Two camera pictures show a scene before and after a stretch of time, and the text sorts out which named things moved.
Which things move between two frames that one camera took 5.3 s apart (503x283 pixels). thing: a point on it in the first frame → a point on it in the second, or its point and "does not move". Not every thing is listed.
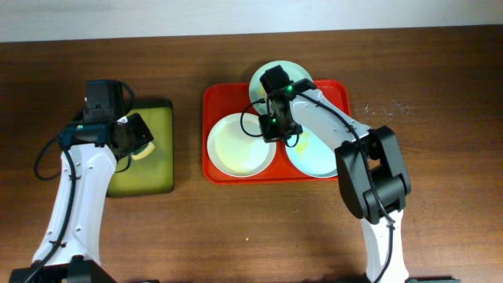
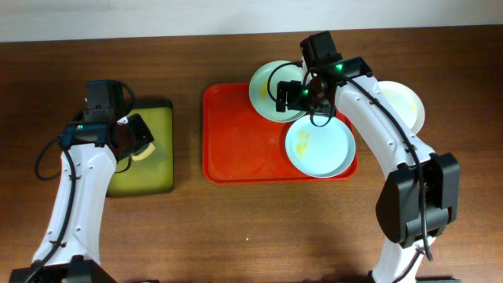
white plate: (236, 145) → (405, 103)
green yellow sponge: (143, 151) does not move
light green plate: (256, 91) does not move
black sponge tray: (152, 174) does not move
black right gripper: (270, 137) → (289, 99)
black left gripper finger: (139, 132) does not move
